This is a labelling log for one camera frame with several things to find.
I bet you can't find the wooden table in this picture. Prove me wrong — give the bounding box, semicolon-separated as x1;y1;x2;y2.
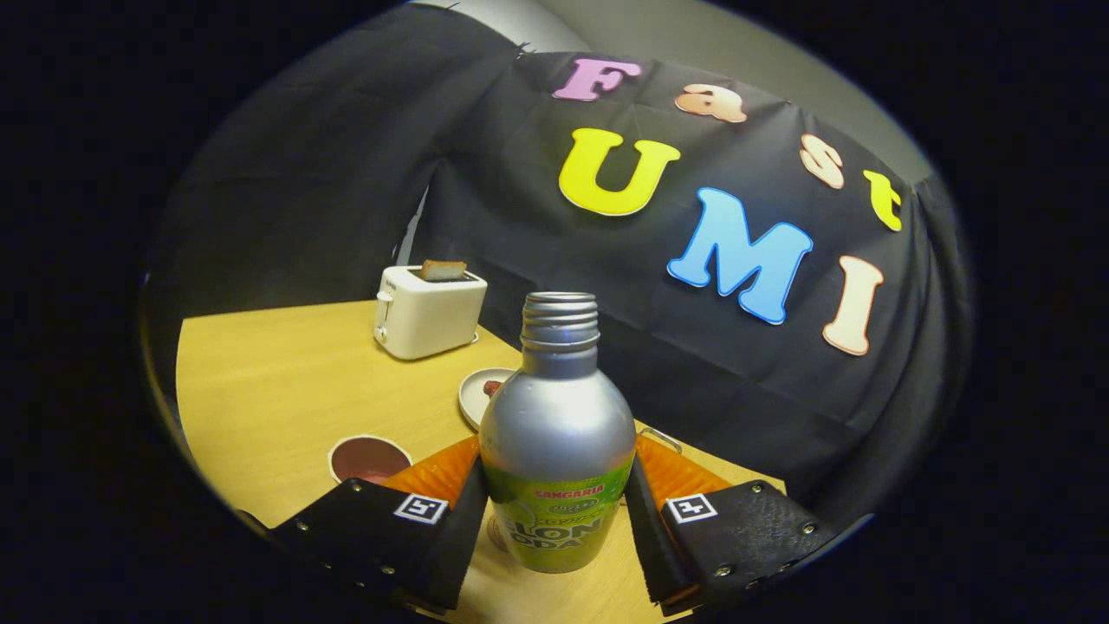
176;299;788;624

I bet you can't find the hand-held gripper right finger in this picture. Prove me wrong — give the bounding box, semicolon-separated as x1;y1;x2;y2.
626;434;840;618

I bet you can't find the white oval plate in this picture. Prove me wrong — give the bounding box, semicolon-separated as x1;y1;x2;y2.
457;367;518;432

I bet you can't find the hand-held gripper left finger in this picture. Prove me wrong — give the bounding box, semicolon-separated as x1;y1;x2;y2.
269;435;490;614

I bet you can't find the white toaster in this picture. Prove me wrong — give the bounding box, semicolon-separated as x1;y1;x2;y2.
373;264;489;361

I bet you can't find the cream cup with wooden handle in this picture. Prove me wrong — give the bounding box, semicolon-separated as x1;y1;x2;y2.
328;434;413;484

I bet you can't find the silver bottle with green label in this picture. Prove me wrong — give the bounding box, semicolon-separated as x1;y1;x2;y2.
478;292;637;574

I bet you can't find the black backdrop cloth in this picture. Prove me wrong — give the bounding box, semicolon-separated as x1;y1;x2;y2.
143;0;976;530

